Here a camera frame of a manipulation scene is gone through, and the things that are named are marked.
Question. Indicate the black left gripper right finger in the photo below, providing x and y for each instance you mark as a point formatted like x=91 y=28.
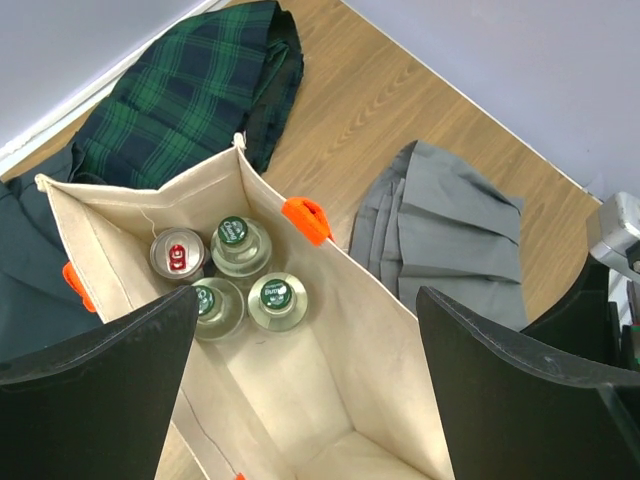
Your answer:
x=513 y=407

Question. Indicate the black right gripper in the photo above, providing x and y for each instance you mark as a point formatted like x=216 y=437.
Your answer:
x=585 y=322

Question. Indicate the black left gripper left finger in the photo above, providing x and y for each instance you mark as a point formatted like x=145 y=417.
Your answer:
x=98 y=405

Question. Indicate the beige canvas tote bag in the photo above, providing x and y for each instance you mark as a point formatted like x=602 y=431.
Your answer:
x=346 y=394

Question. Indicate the dark teal folded jacket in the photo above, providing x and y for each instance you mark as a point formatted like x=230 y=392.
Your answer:
x=38 y=307

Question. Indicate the clear Chang soda bottle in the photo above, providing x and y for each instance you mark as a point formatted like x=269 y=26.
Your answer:
x=221 y=308
x=278 y=302
x=241 y=247

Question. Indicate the red soda can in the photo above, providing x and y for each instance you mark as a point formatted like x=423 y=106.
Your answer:
x=179 y=254

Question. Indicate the grey pleated skirt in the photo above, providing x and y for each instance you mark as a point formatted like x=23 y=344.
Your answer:
x=432 y=220

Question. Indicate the green plaid folded skirt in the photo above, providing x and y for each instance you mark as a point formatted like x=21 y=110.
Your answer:
x=211 y=76

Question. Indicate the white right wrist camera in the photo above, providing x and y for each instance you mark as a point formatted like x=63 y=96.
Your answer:
x=613 y=234

